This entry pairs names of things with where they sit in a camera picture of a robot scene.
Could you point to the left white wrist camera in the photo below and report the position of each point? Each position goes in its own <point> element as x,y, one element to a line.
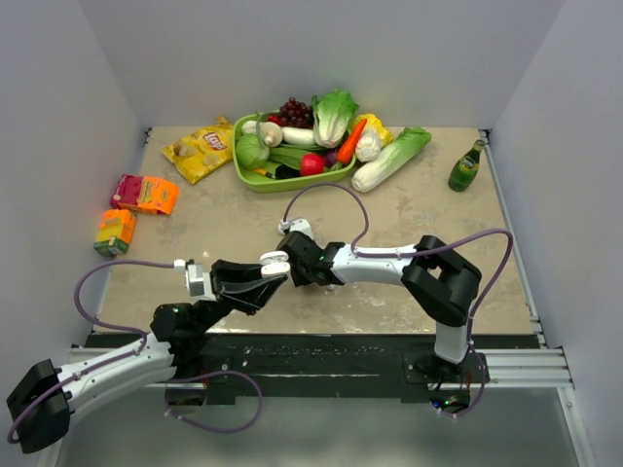
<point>198,282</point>

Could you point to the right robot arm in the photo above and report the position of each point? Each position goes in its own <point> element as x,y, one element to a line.
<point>441,281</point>

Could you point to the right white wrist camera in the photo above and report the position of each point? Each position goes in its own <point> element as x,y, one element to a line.
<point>298,225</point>

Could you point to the purple onion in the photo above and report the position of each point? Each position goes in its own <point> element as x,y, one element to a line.
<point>330,157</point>

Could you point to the yellow Lays chips bag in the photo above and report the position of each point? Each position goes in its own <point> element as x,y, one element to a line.
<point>203,151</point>

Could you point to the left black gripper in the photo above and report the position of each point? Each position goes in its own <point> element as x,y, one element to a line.
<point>242,286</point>

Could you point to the purple grapes bunch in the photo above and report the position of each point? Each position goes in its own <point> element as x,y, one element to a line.
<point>295,113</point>

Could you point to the green glass bottle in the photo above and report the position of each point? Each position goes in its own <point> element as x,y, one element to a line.
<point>466,168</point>

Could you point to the green lettuce head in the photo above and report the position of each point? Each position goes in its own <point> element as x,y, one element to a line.
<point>332,113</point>

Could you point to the white daikon radish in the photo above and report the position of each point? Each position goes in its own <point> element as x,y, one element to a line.
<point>297,136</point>

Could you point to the small white case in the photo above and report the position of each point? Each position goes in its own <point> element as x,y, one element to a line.
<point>274,263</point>

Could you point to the beige mushroom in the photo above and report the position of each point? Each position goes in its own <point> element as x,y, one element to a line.
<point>270,133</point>

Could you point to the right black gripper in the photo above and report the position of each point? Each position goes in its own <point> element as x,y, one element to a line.
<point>299,279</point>

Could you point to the aluminium extrusion rail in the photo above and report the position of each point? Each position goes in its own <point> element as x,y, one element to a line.
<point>528,368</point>

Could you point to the orange carrot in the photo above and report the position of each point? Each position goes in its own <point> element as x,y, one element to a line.
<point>345,153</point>

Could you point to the dark green leafy vegetable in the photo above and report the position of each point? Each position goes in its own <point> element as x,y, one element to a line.
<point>291,157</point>

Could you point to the orange green juice box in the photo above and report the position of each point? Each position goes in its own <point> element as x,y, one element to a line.
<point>115,232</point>

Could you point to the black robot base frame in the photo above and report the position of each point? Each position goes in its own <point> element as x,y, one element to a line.
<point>391,366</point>

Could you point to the pink orange snack pack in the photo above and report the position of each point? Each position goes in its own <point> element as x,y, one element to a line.
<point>144,194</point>

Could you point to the large napa cabbage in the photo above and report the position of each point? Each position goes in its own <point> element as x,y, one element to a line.
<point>408,144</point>

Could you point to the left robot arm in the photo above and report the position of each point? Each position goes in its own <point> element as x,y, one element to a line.
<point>49,397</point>

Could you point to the green plastic tray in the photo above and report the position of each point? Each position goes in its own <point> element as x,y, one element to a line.
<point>261,184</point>

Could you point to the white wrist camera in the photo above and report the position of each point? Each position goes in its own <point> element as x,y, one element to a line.
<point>298,225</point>
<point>198,282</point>

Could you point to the round green cabbage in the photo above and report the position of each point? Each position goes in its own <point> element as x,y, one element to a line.
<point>251,152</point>

